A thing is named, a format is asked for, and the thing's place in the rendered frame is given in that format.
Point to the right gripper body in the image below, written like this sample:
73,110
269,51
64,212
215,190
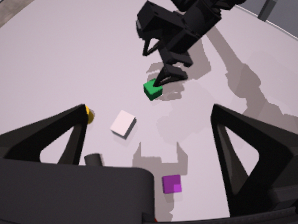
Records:
169,58

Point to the black cylinder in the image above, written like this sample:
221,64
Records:
93,159

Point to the green cube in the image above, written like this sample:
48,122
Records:
152,92

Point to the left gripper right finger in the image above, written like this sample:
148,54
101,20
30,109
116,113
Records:
276,168

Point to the white rectangular column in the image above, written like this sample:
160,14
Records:
123,124

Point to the purple cube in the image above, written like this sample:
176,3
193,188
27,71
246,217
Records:
172,184

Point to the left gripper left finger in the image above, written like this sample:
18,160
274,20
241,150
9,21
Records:
27,142

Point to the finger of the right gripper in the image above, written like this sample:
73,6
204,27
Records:
163,75
147,52

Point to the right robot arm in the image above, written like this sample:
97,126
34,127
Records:
154,21

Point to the yellow cylinder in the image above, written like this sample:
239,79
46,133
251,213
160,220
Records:
90,115

